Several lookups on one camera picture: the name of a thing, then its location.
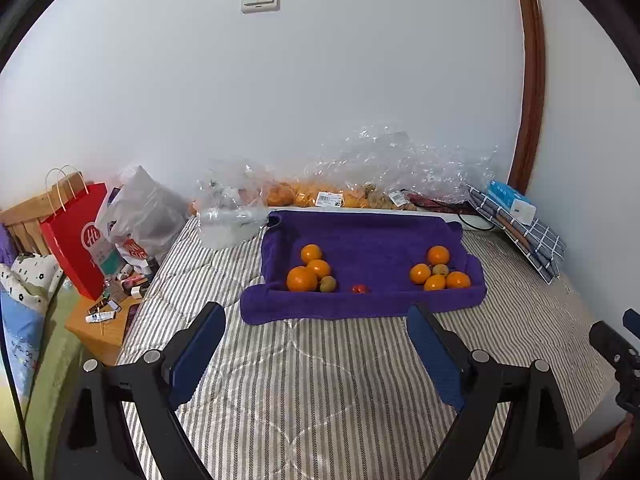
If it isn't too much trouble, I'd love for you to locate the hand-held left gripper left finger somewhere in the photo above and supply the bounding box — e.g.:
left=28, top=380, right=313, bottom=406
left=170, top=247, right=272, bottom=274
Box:
left=60, top=301, right=227, bottom=480

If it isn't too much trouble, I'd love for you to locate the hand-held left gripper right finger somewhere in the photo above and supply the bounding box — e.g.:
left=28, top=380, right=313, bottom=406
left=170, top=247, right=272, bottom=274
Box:
left=406, top=303, right=583, bottom=480

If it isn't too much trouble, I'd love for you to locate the purple towel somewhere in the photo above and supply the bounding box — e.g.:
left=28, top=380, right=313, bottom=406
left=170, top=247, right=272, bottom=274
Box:
left=240, top=210, right=488, bottom=326

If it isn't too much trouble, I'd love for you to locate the large orange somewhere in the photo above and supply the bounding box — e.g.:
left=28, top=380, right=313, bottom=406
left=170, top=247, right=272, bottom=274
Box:
left=286, top=266, right=319, bottom=293

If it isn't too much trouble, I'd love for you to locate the wooden nightstand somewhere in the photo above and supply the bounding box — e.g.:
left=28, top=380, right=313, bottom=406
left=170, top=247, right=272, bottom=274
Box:
left=65, top=290, right=147, bottom=367

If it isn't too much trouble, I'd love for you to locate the pile of small bottles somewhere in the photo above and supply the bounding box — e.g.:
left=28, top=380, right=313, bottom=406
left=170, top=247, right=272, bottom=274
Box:
left=86, top=259, right=160, bottom=325

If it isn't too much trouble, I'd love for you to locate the striped bed cover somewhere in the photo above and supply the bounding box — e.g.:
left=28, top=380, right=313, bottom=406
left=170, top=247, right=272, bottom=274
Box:
left=117, top=215, right=626, bottom=480

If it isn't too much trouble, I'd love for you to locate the folded blue checkered cloth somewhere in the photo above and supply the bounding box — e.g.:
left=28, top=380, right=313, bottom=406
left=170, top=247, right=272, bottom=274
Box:
left=466, top=185, right=567, bottom=283

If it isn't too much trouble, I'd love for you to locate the green cloth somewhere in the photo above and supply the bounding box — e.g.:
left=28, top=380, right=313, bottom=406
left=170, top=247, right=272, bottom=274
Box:
left=24, top=280, right=83, bottom=466

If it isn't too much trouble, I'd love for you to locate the clear plastic bag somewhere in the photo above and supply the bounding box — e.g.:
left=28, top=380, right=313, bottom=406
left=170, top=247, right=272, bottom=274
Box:
left=194, top=159, right=270, bottom=250

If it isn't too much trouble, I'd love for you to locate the dark red cloth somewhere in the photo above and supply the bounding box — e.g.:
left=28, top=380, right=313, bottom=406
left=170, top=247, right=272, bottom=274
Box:
left=405, top=192, right=476, bottom=212

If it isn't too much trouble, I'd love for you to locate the white plastic bag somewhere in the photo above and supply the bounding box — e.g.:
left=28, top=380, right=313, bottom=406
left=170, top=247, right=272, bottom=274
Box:
left=95, top=165, right=190, bottom=272

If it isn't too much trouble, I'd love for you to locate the red paper bag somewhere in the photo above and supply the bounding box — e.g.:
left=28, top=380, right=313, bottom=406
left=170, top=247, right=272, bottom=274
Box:
left=40, top=165, right=110, bottom=302

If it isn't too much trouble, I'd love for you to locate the blue and white tissue box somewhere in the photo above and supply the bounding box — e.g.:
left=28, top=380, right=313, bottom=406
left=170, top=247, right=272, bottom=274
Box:
left=486, top=180, right=537, bottom=225

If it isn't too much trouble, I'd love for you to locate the blue printed blanket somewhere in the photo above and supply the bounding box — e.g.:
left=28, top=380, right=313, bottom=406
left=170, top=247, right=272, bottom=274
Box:
left=0, top=290, right=47, bottom=403

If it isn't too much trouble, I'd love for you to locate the white floral pillow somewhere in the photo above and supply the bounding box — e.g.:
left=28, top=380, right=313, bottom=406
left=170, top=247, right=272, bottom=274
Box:
left=0, top=254, right=65, bottom=312

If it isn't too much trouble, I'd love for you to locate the clear bag of oranges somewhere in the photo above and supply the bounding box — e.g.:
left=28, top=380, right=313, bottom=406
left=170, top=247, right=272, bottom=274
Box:
left=265, top=180, right=416, bottom=211

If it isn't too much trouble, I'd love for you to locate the crumpled clear plastic wrap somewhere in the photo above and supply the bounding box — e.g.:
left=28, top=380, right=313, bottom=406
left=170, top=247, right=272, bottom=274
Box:
left=305, top=122, right=502, bottom=203

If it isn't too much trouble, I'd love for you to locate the wooden headboard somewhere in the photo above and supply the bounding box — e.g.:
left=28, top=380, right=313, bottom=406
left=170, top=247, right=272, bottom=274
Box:
left=0, top=172, right=87, bottom=257

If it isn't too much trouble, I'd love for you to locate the purple cloth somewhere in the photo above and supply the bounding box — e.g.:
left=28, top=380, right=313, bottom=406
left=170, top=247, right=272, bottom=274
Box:
left=0, top=224, right=22, bottom=267

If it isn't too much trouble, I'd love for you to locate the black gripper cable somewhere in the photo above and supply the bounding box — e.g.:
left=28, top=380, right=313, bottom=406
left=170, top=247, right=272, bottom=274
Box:
left=0, top=337, right=33, bottom=480

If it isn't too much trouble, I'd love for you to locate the brown wooden curved frame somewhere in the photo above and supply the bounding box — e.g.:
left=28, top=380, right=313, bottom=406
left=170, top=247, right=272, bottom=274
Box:
left=507, top=0, right=547, bottom=196

